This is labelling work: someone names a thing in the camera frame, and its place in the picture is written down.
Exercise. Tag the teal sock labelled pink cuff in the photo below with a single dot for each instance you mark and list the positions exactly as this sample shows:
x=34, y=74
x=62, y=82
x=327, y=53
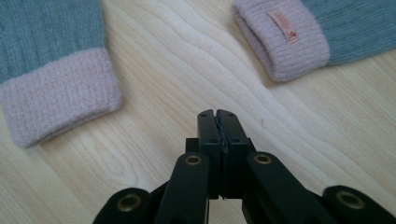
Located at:
x=289, y=46

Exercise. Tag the teal sock plain pink cuff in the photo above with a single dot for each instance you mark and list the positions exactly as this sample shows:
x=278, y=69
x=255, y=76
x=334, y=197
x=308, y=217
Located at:
x=56, y=90

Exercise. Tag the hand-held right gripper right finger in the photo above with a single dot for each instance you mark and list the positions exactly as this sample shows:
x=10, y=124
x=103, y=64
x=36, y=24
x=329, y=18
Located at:
x=233, y=146

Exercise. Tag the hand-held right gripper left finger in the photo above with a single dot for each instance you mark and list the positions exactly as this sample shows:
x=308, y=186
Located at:
x=211, y=146

